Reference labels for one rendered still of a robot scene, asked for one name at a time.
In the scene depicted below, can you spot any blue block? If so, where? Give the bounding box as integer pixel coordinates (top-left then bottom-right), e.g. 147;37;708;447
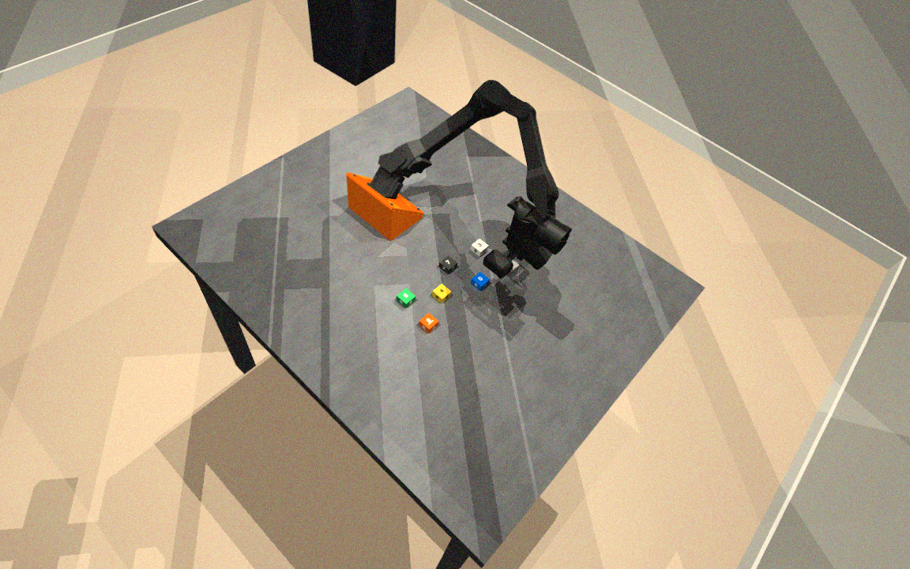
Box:
471;272;490;291

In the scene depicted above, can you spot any green block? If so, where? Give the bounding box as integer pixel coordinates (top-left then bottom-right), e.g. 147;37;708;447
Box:
397;289;416;308

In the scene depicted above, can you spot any yellow block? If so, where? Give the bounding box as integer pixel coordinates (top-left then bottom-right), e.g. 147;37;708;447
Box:
432;284;451;303

